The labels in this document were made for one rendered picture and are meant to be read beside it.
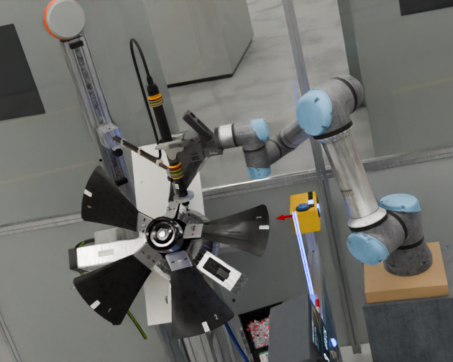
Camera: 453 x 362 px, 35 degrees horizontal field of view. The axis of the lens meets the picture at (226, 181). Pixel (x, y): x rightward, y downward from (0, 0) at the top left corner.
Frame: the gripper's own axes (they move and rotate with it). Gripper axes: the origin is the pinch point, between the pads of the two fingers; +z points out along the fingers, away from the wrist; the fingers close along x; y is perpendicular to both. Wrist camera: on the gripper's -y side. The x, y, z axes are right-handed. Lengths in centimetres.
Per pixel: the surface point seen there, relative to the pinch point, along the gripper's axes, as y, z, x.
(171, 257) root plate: 38.9, 5.2, -6.9
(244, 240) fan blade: 36.6, -20.7, -7.1
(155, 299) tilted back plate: 62, 19, 5
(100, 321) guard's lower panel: 113, 73, 70
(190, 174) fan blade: 16.9, -5.2, 9.2
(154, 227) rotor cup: 28.4, 9.1, -3.1
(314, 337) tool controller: 29, -43, -73
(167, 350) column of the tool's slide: 124, 39, 54
